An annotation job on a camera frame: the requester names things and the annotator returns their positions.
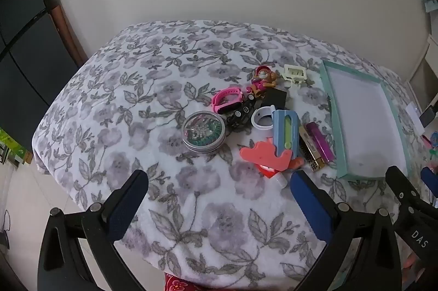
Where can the red and white small toy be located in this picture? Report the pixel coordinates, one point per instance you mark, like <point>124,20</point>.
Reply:
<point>270,174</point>

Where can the round metal bead tin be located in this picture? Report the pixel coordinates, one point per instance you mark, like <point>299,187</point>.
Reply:
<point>202,132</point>

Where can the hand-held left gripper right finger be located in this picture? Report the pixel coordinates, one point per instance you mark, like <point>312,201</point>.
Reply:
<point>311,205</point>

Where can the black power adapter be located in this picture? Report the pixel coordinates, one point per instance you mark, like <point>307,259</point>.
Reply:
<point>428,117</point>

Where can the cream plastic clip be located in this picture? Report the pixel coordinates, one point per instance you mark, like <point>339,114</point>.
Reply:
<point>295,73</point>

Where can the dark wardrobe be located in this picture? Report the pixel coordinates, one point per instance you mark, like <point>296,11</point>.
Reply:
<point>24,55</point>

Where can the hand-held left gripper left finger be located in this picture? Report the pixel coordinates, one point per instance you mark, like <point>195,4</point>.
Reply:
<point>128,205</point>

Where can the dog figure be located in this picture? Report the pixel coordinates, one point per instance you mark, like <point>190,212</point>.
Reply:
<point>262,80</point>

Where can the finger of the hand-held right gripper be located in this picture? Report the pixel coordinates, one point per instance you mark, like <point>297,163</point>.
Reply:
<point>398,183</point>
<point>430,181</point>

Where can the gold harmonica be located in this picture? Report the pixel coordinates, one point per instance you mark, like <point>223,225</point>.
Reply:
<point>309,150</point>

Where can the black toy car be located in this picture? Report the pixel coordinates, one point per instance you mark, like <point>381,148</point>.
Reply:
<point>241,113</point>

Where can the red floral cloth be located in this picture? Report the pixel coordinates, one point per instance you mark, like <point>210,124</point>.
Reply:
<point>181,284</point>

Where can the purple rectangular case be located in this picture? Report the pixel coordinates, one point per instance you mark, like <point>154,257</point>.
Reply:
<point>320,142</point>

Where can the pink wrist watch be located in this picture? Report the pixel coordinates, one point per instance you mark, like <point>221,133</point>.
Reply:
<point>222,99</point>

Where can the teal box tray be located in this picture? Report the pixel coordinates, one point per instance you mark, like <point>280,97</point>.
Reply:
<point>362,120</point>

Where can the blue and orange plastic toy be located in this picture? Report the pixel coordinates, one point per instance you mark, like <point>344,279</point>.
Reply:
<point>280,133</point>

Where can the colourful small toys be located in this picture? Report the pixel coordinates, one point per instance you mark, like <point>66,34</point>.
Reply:
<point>433,147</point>

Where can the green boxes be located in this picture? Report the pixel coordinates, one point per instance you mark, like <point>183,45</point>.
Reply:
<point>13,147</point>

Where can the black square box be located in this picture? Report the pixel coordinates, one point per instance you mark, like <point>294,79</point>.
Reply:
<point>275,99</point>

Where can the grey floral blanket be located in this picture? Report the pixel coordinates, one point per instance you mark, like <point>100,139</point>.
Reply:
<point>154,72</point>

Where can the white furniture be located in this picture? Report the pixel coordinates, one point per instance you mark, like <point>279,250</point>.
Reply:
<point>424,72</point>

